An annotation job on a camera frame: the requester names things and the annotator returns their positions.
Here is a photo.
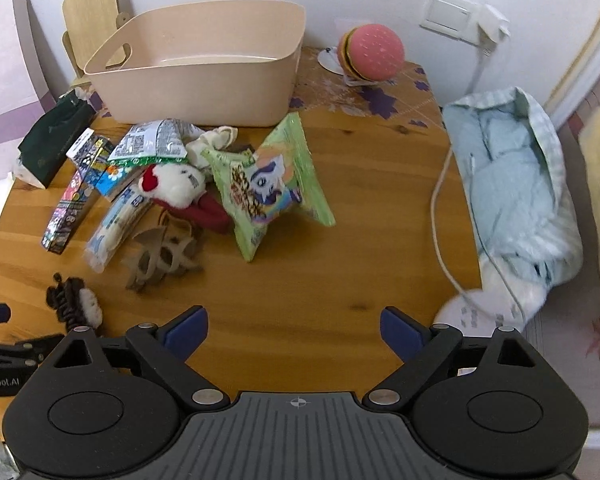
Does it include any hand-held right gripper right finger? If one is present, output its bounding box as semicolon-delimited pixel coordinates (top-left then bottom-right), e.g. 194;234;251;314
362;305;537;408

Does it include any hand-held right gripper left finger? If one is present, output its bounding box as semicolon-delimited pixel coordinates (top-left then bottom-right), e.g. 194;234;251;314
55;305;231;408

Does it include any brown hair claw clip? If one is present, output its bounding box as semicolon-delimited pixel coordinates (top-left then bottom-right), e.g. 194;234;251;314
124;207;206;293

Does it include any long colourful printed box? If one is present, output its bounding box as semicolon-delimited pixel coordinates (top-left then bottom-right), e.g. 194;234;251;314
41;129;97;256

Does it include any white and blue packet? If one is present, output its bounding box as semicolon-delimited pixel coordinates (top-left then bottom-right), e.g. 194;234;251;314
85;190;153;273

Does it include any green cartoon snack packet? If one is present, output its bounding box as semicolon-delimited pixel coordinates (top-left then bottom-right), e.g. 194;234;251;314
200;111;337;262

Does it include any blue and yellow snack box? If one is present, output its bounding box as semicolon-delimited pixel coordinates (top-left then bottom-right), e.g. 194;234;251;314
81;135;143;200

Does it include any silver and green snack packet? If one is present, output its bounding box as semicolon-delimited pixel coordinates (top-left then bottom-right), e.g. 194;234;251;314
107;119;206;168

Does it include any beige plastic storage basket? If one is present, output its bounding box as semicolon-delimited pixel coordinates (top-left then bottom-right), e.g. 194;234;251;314
82;1;307;128

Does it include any wooden desk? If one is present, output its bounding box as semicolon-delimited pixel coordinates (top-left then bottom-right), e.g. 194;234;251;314
0;46;483;397

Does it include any white and red plush toy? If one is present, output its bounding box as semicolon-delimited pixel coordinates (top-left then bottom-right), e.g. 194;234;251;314
139;162;208;209

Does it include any floral bed sheet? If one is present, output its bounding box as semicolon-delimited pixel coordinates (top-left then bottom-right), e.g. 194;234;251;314
522;110;600;426

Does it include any dark green tissue pack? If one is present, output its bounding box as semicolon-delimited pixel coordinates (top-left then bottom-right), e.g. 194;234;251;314
17;87;98;190

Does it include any cream cloth scrunchie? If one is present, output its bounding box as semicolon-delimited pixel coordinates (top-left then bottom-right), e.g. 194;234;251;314
185;126;241;171

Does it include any light blue striped quilt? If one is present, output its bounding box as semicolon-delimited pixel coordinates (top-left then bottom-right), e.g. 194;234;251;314
441;86;585;326

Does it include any purple floral table mat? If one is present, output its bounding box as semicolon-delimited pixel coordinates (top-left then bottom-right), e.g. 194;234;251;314
290;46;446;133

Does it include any purple and white box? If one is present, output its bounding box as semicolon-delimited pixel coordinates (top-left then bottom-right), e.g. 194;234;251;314
0;0;61;150

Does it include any pink hamburger plush toy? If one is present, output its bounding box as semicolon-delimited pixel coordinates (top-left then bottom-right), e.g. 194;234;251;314
337;23;407;82

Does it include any white round holder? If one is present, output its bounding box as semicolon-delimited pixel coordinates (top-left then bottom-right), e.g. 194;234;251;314
317;46;352;75

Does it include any light wooden board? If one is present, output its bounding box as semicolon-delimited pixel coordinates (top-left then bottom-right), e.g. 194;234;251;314
61;0;131;80

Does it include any white charger plug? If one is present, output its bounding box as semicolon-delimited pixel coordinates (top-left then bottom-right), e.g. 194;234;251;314
475;4;511;58

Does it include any white charging cable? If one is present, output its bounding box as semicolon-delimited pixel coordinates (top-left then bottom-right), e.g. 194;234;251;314
430;47;528;321

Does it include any white wall switch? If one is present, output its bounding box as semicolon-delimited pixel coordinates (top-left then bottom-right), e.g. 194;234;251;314
420;0;481;41

